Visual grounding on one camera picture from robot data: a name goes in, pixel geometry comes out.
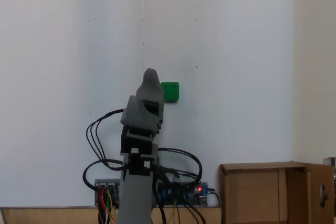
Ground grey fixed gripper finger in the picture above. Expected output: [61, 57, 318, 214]
[135, 68, 165, 104]

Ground green dice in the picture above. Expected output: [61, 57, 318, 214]
[160, 81, 181, 104]

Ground white paper sheet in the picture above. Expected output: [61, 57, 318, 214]
[0, 0, 144, 208]
[142, 0, 295, 208]

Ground blue circuit board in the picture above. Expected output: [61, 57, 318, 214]
[157, 181, 209, 208]

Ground brown cardboard box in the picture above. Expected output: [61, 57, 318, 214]
[219, 161, 335, 224]

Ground black gripper cable bundle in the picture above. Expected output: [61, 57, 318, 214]
[86, 108, 127, 170]

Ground thick black cable loop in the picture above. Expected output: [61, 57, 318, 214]
[83, 159, 124, 191]

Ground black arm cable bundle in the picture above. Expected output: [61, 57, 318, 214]
[156, 147, 204, 186]

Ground coloured jumper wires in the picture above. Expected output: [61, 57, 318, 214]
[97, 188, 118, 224]

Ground thin black wire bundle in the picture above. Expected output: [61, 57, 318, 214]
[157, 204, 208, 224]

